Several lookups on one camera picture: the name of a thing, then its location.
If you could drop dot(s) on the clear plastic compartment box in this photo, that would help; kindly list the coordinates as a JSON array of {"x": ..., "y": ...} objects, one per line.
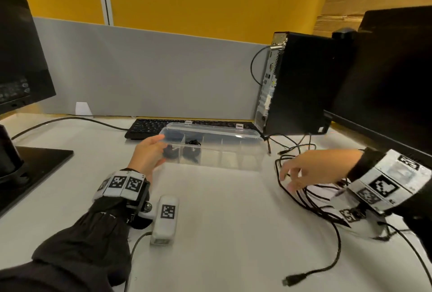
[{"x": 229, "y": 153}]

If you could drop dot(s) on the black keyboard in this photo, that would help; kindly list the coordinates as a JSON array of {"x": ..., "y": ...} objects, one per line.
[{"x": 145, "y": 128}]

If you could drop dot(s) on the wide black monitor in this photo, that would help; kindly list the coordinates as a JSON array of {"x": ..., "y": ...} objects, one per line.
[{"x": 388, "y": 82}]

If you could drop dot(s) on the grey webcam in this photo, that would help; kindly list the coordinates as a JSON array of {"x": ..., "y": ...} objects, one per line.
[{"x": 344, "y": 33}]

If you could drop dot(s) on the person's left hand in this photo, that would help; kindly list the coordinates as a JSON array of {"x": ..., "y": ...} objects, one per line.
[{"x": 146, "y": 156}]

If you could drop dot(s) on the person's right hand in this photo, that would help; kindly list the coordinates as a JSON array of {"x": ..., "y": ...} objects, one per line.
[{"x": 324, "y": 167}]

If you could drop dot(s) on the grey desk partition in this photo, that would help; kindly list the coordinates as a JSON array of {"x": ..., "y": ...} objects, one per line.
[{"x": 152, "y": 72}]

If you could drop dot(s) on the small white plastic bracket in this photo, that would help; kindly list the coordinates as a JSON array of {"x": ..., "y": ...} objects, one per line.
[{"x": 83, "y": 109}]

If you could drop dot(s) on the person's left forearm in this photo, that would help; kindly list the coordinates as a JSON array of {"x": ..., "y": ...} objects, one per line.
[{"x": 84, "y": 244}]

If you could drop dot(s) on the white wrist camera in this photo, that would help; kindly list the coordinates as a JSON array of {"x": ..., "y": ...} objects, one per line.
[
  {"x": 165, "y": 221},
  {"x": 349, "y": 216}
]

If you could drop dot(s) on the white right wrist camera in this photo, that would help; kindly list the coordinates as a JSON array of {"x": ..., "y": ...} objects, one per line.
[{"x": 349, "y": 216}]

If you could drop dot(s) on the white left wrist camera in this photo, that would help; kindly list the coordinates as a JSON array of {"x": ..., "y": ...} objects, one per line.
[{"x": 165, "y": 221}]

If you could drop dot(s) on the black monitor with square stand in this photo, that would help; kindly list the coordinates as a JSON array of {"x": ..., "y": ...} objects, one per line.
[{"x": 20, "y": 48}]

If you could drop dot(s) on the black desktop computer tower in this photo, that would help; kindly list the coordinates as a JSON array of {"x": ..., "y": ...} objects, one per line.
[{"x": 303, "y": 82}]

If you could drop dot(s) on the person's right forearm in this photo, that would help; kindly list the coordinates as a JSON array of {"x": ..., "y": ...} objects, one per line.
[{"x": 422, "y": 210}]

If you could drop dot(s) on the right wrist marker band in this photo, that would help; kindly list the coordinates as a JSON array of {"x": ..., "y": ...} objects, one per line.
[{"x": 388, "y": 180}]

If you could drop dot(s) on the wrist marker band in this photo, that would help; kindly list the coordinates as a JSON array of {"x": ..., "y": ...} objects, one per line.
[
  {"x": 121, "y": 185},
  {"x": 388, "y": 180}
]

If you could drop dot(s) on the left wrist marker band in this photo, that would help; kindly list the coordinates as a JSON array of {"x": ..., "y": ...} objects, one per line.
[{"x": 121, "y": 185}]

